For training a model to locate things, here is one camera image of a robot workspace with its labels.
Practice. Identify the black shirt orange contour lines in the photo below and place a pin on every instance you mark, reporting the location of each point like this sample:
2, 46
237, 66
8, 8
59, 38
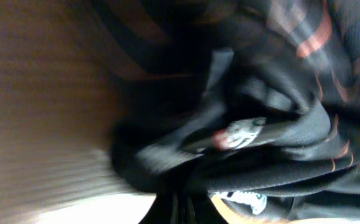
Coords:
279, 116

